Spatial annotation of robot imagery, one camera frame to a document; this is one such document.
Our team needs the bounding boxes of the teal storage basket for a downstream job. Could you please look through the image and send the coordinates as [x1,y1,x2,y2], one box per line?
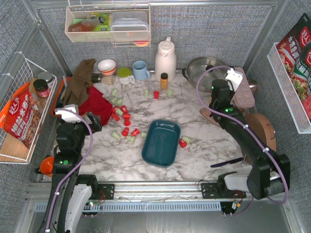
[141,119,181,168]

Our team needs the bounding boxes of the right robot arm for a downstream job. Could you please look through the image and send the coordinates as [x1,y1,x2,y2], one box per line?
[209,79,290,204]

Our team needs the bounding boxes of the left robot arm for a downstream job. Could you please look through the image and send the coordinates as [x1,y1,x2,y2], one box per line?
[38,108,102,233]

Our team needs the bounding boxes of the green capsule by basket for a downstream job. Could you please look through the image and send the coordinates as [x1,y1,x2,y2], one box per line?
[182,136,192,144]

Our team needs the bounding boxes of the red capsule by basket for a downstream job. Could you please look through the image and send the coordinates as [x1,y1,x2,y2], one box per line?
[179,139,187,148]

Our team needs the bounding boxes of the red cloth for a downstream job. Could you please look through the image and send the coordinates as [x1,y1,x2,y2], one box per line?
[78,86,113,126]

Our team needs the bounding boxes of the red capsule cluster two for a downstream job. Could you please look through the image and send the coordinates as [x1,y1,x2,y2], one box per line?
[112,113,120,121]

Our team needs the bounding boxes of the pink egg tray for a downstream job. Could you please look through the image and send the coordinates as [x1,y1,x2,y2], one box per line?
[233,67,255,108]

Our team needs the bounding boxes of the green capsule lower left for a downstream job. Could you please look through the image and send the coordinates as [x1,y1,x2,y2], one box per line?
[111,132,121,140]

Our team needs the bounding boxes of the green capsule in cluster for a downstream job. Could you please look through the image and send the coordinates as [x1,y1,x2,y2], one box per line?
[116,108,123,116]

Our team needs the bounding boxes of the red capsule cluster three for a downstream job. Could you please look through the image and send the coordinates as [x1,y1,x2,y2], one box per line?
[122,113,131,119]

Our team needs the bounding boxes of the steel pot with lid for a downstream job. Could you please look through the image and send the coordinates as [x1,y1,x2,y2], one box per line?
[182,57,227,93]

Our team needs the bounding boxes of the red capsule cluster one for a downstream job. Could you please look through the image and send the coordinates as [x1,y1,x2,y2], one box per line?
[120,105,128,114]

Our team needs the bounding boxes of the red capsule lower middle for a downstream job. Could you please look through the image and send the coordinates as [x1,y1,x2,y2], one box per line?
[121,127,129,137]

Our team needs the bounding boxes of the red capsule cluster four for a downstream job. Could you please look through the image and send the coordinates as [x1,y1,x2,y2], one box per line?
[124,119,131,127]

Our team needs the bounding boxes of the steel ladle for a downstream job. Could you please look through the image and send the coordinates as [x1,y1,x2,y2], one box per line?
[248,80,259,95]

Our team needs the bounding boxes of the brown cloth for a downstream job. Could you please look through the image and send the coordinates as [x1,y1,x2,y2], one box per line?
[64,59,96,106]

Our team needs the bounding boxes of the green capsule far left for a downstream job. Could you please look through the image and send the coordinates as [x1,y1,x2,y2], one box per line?
[111,88,118,97]

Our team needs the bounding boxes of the green capsule lower middle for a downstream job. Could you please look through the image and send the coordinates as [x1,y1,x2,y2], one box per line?
[126,135,136,143]

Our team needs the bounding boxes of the red capsule lower right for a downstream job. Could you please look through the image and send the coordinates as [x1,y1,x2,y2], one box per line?
[131,129,140,136]

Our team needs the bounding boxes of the pepper grinder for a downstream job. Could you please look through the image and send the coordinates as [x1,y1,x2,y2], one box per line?
[91,74,115,85]

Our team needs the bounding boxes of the round wooden board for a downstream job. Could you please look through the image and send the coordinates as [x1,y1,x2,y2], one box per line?
[244,113,276,151]

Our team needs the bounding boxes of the green capsule top right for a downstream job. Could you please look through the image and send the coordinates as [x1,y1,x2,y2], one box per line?
[167,89,173,98]

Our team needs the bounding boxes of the white orange bowl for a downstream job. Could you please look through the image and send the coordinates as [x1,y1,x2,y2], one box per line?
[97,59,116,76]

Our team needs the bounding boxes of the green lid cup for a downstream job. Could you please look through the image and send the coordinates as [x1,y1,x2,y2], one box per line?
[117,67,135,85]

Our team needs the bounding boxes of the green capsule top left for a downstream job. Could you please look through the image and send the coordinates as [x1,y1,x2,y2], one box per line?
[144,89,149,98]

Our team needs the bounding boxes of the orange spice bottle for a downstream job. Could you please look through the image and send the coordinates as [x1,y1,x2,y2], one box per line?
[160,73,168,89]

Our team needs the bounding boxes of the dark lid jar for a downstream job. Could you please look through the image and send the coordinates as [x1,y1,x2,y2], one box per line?
[33,79,50,98]

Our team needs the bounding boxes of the white thermos jug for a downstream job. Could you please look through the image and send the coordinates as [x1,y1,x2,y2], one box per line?
[155,36,177,83]

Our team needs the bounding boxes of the orange cup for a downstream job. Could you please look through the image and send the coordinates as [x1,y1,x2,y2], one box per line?
[35,156,54,177]

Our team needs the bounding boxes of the red capsule top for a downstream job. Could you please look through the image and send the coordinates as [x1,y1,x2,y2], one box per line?
[154,91,159,100]

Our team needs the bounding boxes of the blue mug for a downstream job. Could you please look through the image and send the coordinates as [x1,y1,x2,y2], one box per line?
[132,61,151,81]

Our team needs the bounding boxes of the white wire basket right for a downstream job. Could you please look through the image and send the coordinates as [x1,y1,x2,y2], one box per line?
[267,42,311,134]

